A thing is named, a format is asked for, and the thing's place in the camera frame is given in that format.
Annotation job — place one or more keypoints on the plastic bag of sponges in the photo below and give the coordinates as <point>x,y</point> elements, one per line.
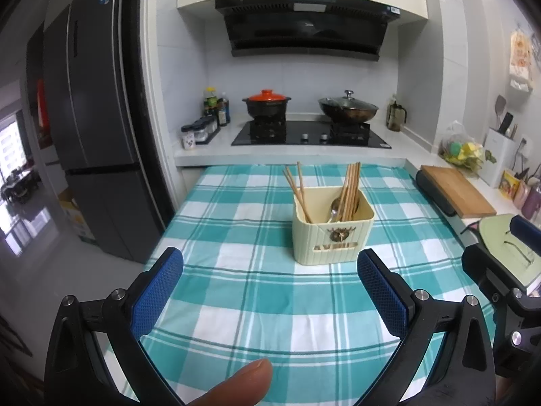
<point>460,150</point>

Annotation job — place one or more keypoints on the black wok glass lid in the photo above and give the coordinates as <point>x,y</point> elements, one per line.
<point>348,112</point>

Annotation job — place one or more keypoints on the black-framed eyeglasses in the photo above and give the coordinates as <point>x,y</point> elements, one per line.
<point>517,247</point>

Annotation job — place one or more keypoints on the white utensil block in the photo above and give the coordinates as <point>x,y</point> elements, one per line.
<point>496,160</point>

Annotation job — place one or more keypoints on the dark grey refrigerator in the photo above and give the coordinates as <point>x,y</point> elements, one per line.
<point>101,135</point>

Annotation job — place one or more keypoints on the black range hood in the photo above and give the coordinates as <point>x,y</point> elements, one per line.
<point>304,29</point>

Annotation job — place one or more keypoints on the cream plastic utensil holder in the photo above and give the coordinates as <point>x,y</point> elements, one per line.
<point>334,241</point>

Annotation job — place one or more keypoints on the hanging printed bag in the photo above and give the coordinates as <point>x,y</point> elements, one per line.
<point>520,59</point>

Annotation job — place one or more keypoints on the dark sauce bottle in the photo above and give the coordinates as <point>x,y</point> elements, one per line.
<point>224,112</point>

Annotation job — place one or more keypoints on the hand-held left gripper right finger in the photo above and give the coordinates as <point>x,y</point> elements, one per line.
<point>382,294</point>

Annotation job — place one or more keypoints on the person's left hand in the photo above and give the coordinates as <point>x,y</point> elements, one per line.
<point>236,385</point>

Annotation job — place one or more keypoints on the wooden cutting board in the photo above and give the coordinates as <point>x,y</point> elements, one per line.
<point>460,192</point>

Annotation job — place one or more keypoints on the dark tinted water bottle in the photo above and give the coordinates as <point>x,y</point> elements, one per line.
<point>395,116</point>

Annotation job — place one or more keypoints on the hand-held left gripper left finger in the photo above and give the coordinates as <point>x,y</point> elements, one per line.
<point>158,294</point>

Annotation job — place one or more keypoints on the pink cup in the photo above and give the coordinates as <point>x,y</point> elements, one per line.
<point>522,196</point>

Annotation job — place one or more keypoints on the metal spoon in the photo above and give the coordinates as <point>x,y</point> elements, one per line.
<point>334,209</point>

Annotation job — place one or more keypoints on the teal white plaid tablecloth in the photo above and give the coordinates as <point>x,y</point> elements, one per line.
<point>253,304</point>

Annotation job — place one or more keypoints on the black clay pot red lid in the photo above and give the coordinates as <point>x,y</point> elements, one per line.
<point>266,105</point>

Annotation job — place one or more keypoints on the purple bottle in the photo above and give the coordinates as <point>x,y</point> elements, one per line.
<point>532,205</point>

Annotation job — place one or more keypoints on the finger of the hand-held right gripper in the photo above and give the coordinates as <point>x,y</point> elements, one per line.
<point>486,270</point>
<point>526,237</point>

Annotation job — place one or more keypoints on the black gas cooktop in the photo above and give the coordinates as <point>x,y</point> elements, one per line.
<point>304,137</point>

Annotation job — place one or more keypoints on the black spatula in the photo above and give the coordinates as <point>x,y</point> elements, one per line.
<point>506,122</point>

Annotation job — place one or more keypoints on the wooden chopstick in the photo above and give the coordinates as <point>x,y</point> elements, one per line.
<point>345,188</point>
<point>342,190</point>
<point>296,194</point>
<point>300,182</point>
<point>351,187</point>
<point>301,198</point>
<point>355,186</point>

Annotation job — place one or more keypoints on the cardboard box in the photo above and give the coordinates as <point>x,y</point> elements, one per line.
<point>78,218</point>

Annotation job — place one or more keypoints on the yellow-capped sauce bottle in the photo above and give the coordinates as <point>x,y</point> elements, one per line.
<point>210,103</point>

